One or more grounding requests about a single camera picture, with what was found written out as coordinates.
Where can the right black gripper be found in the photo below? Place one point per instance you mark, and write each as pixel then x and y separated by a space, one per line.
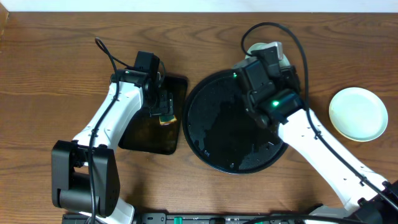
pixel 290 77

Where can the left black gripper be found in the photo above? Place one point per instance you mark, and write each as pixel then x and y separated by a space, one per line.
pixel 165 106

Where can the green and yellow sponge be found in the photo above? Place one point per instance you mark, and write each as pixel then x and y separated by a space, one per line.
pixel 167 119

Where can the light blue plate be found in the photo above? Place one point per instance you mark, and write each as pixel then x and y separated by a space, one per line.
pixel 283 61

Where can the pale green plate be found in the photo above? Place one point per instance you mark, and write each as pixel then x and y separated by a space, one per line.
pixel 358 114

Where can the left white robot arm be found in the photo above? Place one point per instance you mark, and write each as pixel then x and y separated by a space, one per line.
pixel 85 176

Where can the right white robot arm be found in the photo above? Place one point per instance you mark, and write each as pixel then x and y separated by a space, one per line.
pixel 271 95

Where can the black rectangular tray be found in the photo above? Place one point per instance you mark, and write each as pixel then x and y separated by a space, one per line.
pixel 144 132

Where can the round black tray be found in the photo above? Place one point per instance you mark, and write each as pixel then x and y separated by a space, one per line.
pixel 221 134

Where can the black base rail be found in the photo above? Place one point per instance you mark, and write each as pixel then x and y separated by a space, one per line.
pixel 163 218

